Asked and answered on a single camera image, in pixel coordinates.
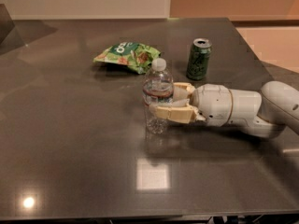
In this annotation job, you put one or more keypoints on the clear plastic water bottle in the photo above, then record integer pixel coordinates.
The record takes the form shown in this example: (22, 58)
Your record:
(158, 89)

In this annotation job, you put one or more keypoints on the green chip bag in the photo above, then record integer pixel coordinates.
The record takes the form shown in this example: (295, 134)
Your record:
(136, 57)

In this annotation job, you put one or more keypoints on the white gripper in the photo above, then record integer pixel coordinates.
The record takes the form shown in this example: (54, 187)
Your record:
(212, 104)

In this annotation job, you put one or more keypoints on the green soda can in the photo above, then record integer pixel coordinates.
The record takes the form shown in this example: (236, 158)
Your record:
(198, 58)

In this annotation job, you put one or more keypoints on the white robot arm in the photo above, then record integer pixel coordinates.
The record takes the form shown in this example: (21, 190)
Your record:
(264, 113)

